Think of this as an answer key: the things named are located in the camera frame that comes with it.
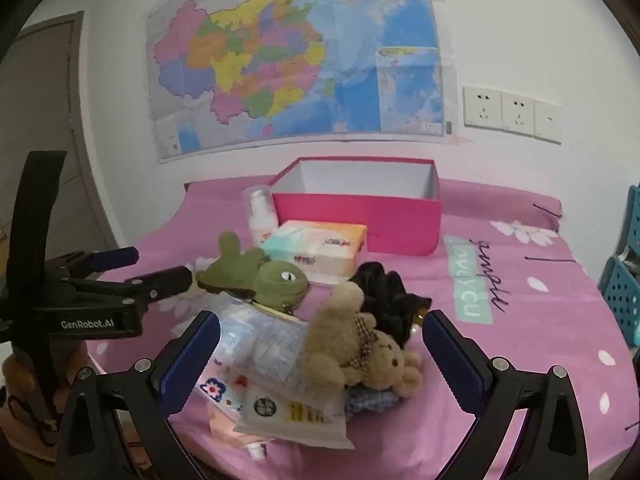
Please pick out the black scrunchie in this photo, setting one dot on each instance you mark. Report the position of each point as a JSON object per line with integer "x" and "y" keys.
{"x": 385, "y": 295}

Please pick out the white packet yellow label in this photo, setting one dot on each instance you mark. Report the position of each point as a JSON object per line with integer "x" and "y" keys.
{"x": 290, "y": 412}

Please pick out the person's left hand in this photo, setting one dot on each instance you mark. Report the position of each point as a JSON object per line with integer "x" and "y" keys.
{"x": 17, "y": 375}

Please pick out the beige masking tape strip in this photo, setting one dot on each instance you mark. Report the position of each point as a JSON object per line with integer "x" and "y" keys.
{"x": 460, "y": 139}

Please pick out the white wall socket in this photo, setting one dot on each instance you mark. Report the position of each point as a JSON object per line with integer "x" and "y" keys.
{"x": 481, "y": 107}
{"x": 517, "y": 112}

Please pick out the colourful wall map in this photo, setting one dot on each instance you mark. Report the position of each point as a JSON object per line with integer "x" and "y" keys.
{"x": 300, "y": 60}

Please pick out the beige teddy bear plush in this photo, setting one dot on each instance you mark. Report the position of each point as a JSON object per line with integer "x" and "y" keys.
{"x": 340, "y": 345}

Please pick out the person's left forearm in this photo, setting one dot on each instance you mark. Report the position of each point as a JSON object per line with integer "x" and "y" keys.
{"x": 25, "y": 435}

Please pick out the blue checked scrunchie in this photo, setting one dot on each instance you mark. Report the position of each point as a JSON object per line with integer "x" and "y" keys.
{"x": 365, "y": 400}

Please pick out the pink cardboard box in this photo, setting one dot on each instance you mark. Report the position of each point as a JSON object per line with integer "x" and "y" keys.
{"x": 350, "y": 215}

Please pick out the green frog plush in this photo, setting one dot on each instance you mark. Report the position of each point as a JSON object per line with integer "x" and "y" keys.
{"x": 270, "y": 280}

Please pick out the small pink cloth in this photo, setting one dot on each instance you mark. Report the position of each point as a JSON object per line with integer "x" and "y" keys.
{"x": 222, "y": 422}

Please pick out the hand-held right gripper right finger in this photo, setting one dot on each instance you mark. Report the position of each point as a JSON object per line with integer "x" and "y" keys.
{"x": 450, "y": 360}

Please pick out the pink printed bedsheet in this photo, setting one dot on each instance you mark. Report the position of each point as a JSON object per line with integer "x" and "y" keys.
{"x": 525, "y": 335}

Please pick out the blue plastic crate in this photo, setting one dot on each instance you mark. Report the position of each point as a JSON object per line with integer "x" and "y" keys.
{"x": 622, "y": 290}

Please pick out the white wall switch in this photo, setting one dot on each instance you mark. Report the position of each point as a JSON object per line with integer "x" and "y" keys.
{"x": 548, "y": 121}

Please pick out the white plastic bottle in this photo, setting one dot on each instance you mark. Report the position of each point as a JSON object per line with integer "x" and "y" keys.
{"x": 260, "y": 210}

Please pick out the clear plastic wipes packet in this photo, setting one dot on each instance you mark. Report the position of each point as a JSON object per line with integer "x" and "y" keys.
{"x": 265, "y": 335}

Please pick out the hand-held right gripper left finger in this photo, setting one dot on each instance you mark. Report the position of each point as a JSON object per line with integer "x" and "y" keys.
{"x": 192, "y": 360}

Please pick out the large pastel tissue pack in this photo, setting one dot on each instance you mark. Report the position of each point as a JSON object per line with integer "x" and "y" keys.
{"x": 315, "y": 245}

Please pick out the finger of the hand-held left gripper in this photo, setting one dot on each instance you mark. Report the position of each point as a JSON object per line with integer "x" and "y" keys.
{"x": 117, "y": 257}
{"x": 165, "y": 280}

